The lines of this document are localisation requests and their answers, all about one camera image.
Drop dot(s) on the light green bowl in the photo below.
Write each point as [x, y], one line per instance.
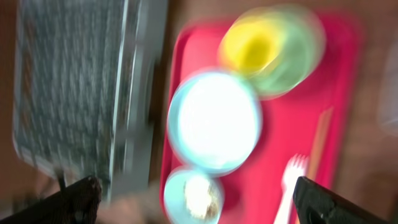
[303, 50]

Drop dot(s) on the grey dishwasher rack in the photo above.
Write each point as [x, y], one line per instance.
[82, 89]

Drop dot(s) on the large light blue plate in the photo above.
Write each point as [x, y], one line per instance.
[214, 122]

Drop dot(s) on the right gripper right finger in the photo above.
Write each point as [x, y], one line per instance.
[317, 205]

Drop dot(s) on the leftover rice with scraps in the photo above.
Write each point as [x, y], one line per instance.
[201, 198]

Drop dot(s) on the yellow plastic cup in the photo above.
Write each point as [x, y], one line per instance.
[251, 45]

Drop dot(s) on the white plastic fork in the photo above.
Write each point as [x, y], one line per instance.
[295, 168]

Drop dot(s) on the red plastic tray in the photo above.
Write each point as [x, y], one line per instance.
[253, 191]

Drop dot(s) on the wooden chopstick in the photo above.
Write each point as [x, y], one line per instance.
[318, 143]

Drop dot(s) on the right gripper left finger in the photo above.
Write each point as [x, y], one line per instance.
[76, 204]

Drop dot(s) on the small light blue bowl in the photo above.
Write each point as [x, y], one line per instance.
[174, 200]

